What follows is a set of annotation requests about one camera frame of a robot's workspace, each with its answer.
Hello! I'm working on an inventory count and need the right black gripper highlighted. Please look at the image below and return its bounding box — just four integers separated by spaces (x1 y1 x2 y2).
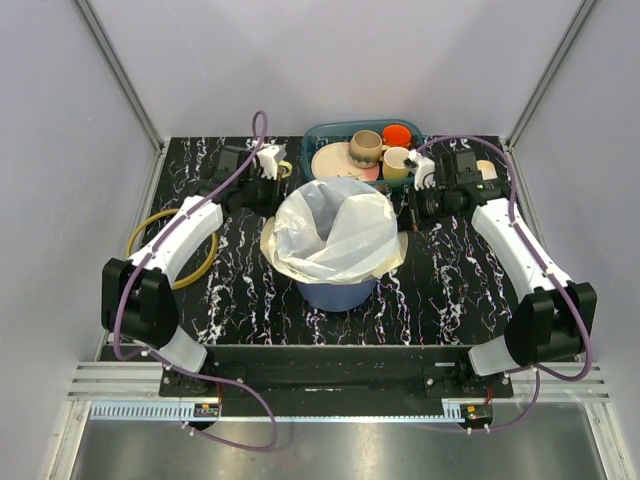
392 182 457 234

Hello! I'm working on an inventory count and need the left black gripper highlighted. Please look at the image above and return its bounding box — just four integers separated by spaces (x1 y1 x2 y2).
238 171 291 219

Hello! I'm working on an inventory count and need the roll of cream trash bags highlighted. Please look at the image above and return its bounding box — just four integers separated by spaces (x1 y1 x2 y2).
476 160 498 181

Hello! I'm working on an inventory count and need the yellow bin rim ring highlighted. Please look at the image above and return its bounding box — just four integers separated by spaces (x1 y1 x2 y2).
124 208 220 290

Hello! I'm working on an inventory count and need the cream translucent trash bag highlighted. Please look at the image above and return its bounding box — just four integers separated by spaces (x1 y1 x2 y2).
260 177 408 285

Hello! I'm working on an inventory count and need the blue trash bin yellow rim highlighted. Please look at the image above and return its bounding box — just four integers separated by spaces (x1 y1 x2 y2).
294 177 379 313

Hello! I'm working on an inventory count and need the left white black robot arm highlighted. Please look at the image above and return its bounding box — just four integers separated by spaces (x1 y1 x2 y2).
101 144 286 396

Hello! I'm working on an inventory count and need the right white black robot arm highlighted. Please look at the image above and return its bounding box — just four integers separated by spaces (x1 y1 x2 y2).
404 150 597 397

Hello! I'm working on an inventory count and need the yellow green ceramic mug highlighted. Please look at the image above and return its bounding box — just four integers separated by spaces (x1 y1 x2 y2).
278 160 293 179

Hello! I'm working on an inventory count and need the pale yellow mug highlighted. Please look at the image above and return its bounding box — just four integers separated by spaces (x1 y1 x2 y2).
382 146 410 181

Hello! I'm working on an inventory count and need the orange cup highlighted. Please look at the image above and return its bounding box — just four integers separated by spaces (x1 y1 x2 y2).
382 124 412 149

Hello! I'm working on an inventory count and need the cream pink floral plate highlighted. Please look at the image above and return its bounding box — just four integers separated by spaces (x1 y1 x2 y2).
311 142 380 182

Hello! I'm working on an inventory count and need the teal plastic basket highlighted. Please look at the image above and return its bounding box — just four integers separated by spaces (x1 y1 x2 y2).
300 119 424 191

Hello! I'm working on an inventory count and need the beige brown ceramic mug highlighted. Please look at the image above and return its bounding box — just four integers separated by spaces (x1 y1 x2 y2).
349 130 383 168

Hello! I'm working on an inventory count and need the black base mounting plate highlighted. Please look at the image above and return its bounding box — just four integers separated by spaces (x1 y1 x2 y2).
158 344 515 401

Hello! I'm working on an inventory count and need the right connector box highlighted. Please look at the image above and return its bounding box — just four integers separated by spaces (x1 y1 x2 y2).
461 403 494 430

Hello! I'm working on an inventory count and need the connector box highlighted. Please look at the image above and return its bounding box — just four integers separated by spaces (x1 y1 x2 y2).
193 402 220 419
461 403 494 430

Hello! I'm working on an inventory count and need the left connector box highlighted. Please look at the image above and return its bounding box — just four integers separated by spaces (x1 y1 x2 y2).
193 402 220 419

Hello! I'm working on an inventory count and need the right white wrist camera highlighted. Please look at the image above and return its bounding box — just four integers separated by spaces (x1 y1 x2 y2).
404 150 436 191

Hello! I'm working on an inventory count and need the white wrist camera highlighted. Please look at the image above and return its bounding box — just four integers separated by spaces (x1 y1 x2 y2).
252 144 286 181
404 150 436 191

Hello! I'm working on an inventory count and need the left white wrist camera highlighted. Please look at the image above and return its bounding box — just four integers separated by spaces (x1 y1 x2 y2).
252 144 286 181

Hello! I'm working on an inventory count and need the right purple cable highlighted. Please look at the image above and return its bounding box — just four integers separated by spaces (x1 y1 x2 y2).
412 135 595 434

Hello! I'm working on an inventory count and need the purple cable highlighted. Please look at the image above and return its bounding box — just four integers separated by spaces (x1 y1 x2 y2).
412 135 595 434
112 110 279 453

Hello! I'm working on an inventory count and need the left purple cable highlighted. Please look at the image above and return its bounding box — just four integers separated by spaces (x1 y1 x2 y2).
112 110 279 453

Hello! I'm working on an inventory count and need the perforated cable duct strip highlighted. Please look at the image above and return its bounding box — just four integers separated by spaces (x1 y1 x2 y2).
90 401 463 423

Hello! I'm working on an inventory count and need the aluminium frame rail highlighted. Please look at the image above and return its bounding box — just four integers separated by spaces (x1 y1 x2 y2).
66 362 612 404

